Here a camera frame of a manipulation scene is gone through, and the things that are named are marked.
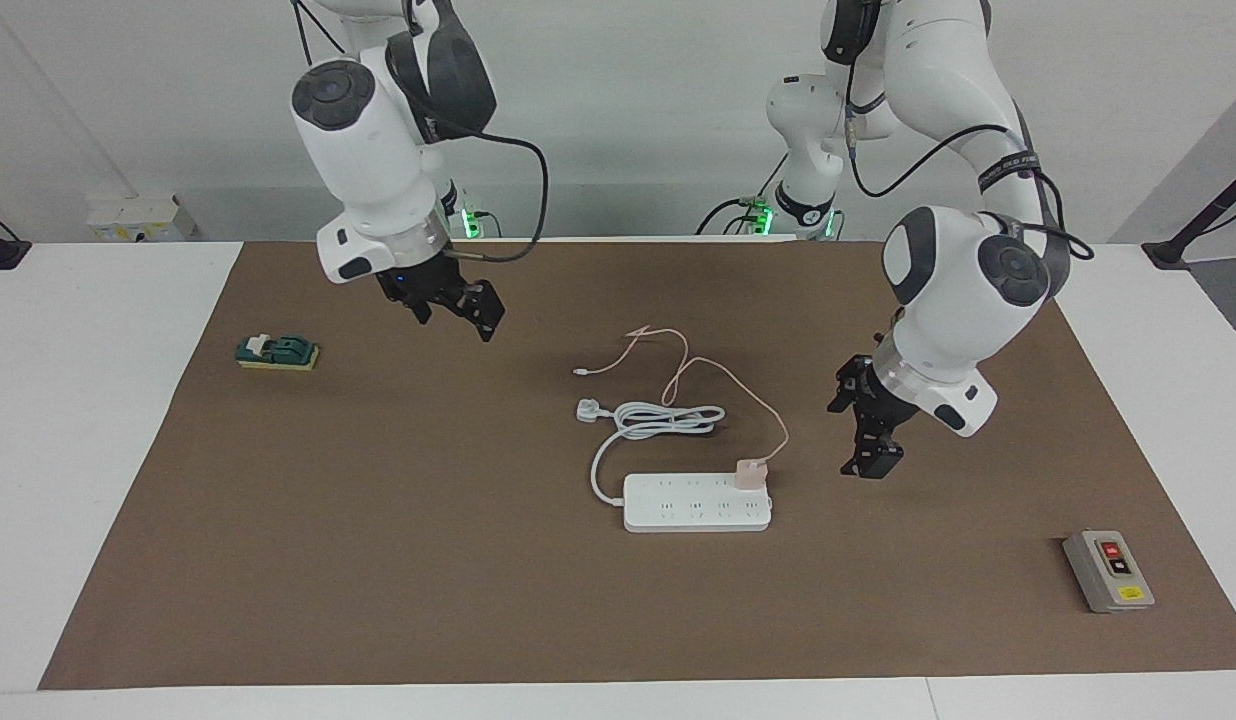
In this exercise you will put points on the pink charger adapter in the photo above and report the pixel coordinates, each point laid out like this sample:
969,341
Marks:
751,474

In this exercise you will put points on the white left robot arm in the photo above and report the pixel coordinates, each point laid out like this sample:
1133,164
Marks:
958,290

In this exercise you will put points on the white wall socket box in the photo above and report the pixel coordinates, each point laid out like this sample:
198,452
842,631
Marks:
138,220

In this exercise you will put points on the green knife switch yellow base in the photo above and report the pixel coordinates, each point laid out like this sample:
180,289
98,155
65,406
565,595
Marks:
283,350

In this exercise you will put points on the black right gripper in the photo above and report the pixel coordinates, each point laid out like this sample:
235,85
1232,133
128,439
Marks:
423,280

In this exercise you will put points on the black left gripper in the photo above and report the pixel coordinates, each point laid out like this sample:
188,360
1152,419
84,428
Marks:
886,405

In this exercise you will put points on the grey push button box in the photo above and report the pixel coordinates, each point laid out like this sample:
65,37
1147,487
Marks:
1103,580

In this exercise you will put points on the brown table mat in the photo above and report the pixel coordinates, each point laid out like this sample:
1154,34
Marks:
378,550

